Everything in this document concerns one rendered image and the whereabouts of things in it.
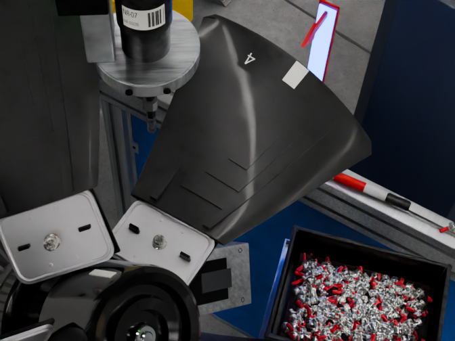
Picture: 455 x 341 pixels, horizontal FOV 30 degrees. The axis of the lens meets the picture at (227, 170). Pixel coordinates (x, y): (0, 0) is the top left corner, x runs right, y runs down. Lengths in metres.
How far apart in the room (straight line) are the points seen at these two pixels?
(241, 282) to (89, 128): 0.36
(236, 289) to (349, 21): 1.70
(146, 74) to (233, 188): 0.29
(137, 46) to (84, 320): 0.24
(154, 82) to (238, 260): 0.47
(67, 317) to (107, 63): 0.24
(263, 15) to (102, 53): 2.05
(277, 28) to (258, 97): 1.68
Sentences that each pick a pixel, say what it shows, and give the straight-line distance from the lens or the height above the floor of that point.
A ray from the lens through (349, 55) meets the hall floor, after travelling 2.51.
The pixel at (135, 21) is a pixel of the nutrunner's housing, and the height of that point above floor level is 1.50.
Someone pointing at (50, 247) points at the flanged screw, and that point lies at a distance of 0.72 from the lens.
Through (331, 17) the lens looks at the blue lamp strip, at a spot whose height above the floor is 1.18.
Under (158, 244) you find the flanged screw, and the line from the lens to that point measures 0.78.
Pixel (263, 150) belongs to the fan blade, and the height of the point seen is 1.19.
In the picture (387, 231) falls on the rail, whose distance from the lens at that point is 1.24.
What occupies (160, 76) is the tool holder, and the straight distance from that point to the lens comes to 0.54.
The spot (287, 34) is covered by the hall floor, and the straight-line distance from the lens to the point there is 2.54.
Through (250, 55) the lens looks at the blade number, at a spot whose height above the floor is 1.20.
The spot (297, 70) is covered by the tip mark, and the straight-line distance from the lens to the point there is 0.91.
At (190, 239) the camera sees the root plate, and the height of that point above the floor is 1.18.
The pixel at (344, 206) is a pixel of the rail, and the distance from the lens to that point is 1.24.
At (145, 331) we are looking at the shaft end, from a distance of 0.71.
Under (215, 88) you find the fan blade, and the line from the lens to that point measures 0.87.
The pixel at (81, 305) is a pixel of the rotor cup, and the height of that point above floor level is 1.26.
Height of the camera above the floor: 1.89
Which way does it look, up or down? 58 degrees down
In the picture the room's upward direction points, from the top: 4 degrees clockwise
